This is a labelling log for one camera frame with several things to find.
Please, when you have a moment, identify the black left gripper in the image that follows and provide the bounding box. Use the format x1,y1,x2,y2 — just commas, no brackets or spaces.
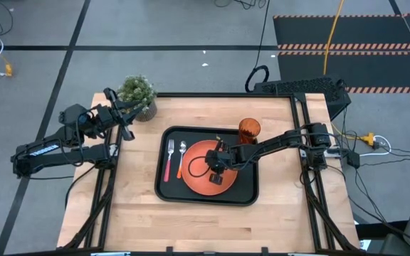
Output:
96,87,144,141

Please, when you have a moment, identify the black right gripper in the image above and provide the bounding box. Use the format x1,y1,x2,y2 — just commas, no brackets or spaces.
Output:
205,140,243,186

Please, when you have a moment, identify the orange round plate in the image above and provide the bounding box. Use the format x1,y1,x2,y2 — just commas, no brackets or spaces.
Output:
181,139,239,196

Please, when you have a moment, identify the spoon with orange handle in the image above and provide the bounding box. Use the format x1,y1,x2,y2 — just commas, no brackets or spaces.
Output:
176,140,189,180

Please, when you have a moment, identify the fork with pink handle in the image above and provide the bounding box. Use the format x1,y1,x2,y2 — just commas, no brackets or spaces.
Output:
163,139,176,183

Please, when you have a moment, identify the black rectangular tray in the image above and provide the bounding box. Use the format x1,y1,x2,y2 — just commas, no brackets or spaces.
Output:
154,126,260,207

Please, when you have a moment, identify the orange faceted plastic cup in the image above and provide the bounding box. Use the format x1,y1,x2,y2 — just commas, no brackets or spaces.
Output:
238,117,262,145

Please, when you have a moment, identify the small potted green plant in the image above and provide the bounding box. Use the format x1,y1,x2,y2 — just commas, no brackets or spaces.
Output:
115,74,158,123

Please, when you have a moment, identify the black perforated computer tower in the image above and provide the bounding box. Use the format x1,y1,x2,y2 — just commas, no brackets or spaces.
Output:
253,77,352,121

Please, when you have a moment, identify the black power adapter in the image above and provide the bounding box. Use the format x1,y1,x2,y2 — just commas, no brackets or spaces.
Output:
347,151,361,169

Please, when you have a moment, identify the yellow power plug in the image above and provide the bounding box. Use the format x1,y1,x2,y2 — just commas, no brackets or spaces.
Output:
360,132,376,146

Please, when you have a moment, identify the black hazard-striped floor mat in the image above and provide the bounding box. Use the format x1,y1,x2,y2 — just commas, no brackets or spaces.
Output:
273,13,410,95

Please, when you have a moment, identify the black aluminium rail frame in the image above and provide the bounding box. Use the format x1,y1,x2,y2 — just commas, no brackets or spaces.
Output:
57,92,361,254

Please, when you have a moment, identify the black hanging cable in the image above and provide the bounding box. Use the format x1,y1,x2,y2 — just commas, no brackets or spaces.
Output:
244,0,271,93

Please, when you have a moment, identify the white floor cable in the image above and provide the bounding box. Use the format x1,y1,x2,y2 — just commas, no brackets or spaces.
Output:
0,31,14,78

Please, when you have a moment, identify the thick yellow hanging cable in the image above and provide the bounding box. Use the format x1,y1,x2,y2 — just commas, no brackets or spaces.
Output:
322,0,345,77

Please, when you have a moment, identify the white cable loop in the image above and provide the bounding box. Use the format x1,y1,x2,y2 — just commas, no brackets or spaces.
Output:
359,134,393,158

